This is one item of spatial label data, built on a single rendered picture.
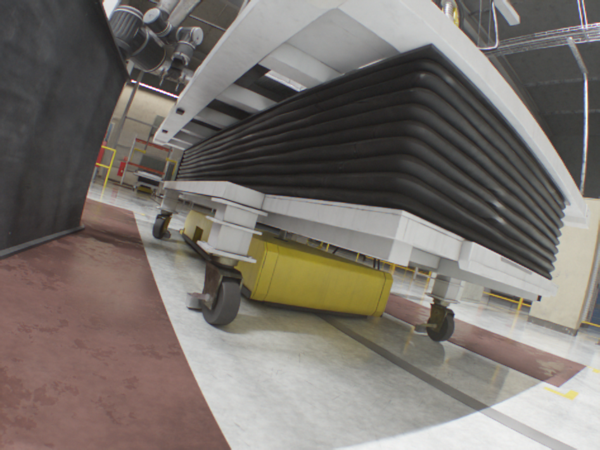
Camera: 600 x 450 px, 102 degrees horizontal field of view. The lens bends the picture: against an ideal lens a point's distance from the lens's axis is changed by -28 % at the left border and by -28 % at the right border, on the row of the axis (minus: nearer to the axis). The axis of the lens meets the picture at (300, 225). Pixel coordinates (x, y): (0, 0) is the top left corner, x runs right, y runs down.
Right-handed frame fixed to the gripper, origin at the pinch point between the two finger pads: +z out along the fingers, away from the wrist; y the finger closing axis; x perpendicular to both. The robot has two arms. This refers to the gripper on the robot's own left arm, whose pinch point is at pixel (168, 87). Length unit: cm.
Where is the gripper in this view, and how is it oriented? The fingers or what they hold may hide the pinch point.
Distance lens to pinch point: 191.6
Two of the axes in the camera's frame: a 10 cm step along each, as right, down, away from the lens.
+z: -2.8, 9.6, -0.2
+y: -9.0, -2.7, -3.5
